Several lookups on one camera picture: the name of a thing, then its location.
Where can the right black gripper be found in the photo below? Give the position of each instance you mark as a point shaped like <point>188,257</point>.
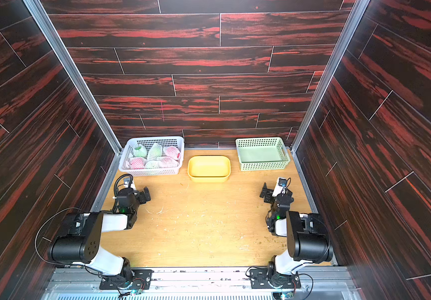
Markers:
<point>269,194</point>

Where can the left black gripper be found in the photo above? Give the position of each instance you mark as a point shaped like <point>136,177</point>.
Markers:
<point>140,195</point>

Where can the white foam net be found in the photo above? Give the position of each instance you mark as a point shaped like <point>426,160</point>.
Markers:
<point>139,151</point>
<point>155,152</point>

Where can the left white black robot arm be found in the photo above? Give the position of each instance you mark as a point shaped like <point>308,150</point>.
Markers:
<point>78,240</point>

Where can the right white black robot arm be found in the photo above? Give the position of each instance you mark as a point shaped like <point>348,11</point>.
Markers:
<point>308,240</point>

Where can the red apple netted front left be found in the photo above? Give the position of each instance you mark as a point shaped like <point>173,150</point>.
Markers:
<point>136,163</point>

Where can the green plastic mesh basket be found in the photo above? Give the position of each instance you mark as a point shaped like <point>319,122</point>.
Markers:
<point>260,154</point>

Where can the red apple netted front right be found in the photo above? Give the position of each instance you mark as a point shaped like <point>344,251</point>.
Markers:
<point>167,162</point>

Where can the white plastic mesh basket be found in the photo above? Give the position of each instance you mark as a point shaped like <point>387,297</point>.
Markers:
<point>150,148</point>

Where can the yellow plastic tub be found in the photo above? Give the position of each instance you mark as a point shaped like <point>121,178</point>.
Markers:
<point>209,169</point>

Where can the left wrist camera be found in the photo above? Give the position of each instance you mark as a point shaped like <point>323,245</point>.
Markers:
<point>129,183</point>

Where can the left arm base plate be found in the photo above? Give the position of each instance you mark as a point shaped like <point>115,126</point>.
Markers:
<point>137,279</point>

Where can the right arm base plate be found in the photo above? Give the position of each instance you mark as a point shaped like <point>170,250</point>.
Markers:
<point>266,278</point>

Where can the front aluminium rail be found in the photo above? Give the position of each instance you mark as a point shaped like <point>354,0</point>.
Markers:
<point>206,283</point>

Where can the right aluminium frame post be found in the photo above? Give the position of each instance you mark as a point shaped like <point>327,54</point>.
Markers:
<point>355,16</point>

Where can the aluminium frame post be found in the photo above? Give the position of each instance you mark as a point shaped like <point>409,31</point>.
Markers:
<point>355,16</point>
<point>50,33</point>

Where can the left aluminium frame post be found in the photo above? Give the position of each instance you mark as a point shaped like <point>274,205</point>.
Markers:
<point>50,33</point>

